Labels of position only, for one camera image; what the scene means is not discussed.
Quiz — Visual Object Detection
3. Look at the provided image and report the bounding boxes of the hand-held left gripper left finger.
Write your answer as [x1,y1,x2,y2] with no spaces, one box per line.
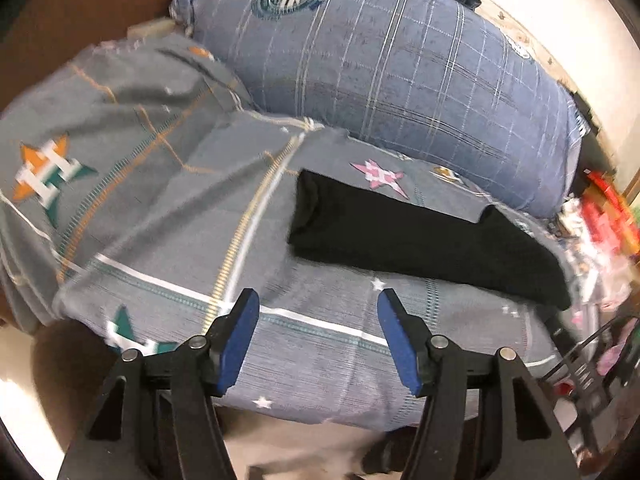
[56,288,261,480]

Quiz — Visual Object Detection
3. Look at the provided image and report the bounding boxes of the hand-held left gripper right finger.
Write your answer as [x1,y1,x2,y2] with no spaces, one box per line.
[376,288,582,480]

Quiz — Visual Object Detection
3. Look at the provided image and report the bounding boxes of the black pants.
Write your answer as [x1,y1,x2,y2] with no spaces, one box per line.
[287,169,572,311]

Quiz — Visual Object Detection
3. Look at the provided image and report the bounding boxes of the grey star-print bed sheet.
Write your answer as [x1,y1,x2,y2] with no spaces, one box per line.
[0,35,576,433]

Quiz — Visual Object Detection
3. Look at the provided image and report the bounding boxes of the black metal rack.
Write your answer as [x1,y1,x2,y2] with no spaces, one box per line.
[542,310,640,453]

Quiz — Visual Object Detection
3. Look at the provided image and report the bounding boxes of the pile of colourful packages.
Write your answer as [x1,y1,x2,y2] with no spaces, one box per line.
[550,170,640,311]

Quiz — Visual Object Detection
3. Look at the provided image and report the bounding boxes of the blue plaid pillow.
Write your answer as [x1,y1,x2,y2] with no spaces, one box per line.
[170,0,588,218]

